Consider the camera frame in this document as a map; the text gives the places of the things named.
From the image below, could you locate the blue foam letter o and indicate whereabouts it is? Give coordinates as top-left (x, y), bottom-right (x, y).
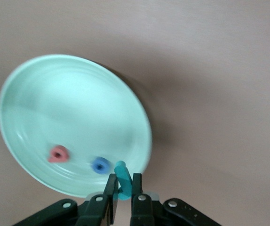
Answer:
top-left (90, 156), bottom-right (111, 175)

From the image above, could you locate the brown table cover sheet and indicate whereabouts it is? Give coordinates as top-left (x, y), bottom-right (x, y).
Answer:
top-left (0, 0), bottom-right (270, 226)

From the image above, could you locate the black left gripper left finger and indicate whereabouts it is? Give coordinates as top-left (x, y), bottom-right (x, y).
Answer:
top-left (75, 173), bottom-right (119, 226)

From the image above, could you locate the pale green plate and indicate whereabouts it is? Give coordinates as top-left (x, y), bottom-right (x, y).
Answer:
top-left (0, 54), bottom-right (153, 199)

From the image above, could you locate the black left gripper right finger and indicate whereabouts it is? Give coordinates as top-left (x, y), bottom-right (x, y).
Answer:
top-left (129, 173), bottom-right (155, 226)

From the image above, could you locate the teal foam letter j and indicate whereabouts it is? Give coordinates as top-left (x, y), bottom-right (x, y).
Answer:
top-left (113, 160), bottom-right (134, 202)

